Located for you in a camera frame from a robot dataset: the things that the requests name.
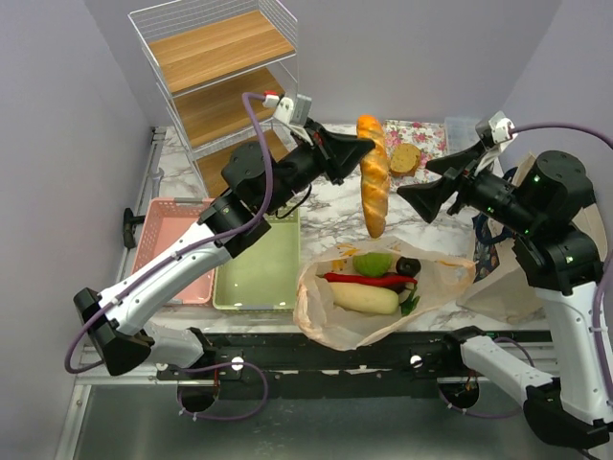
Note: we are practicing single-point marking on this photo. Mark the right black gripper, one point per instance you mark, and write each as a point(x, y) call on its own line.
point(427, 196)

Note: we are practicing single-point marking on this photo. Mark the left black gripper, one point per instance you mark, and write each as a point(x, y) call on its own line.
point(336, 155)

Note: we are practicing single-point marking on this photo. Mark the orange baguette bread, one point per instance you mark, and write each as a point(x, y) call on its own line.
point(375, 176)

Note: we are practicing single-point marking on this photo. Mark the green vegetable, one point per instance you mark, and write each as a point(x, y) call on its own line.
point(373, 264)

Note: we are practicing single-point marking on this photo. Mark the red chili pepper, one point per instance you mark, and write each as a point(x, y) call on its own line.
point(387, 280)

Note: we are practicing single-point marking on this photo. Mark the white daikon radish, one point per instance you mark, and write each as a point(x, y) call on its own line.
point(366, 299)

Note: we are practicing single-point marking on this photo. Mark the orange plastic grocery bag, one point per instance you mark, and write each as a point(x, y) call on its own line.
point(345, 315)

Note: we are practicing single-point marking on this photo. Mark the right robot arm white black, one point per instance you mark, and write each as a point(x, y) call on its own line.
point(563, 266)

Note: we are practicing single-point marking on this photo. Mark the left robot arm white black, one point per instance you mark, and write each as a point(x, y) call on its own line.
point(117, 319)

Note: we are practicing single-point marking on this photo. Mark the brown bread slices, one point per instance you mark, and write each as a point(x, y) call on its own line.
point(405, 159)

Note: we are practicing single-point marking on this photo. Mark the floral pattern tray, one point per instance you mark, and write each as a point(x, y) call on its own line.
point(428, 137)

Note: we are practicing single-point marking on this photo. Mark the clear plastic compartment box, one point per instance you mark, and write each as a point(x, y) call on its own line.
point(460, 133)

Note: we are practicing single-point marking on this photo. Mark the dark brown round vegetable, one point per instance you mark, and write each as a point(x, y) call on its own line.
point(408, 267)

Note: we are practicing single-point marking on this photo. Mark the beige canvas tote bag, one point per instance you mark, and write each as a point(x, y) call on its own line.
point(500, 289)

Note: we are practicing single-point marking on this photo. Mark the green plastic basket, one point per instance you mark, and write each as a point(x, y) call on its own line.
point(263, 277)

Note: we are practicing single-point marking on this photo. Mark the pink plastic basket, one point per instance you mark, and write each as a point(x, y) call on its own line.
point(167, 219)

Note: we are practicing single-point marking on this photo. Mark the white wire wooden shelf rack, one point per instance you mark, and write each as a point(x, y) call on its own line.
point(205, 55)

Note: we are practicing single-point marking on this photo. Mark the black metal base rail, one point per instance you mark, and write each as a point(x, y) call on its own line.
point(237, 365)

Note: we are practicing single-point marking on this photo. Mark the black clamp handle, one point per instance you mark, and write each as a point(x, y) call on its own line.
point(130, 222)

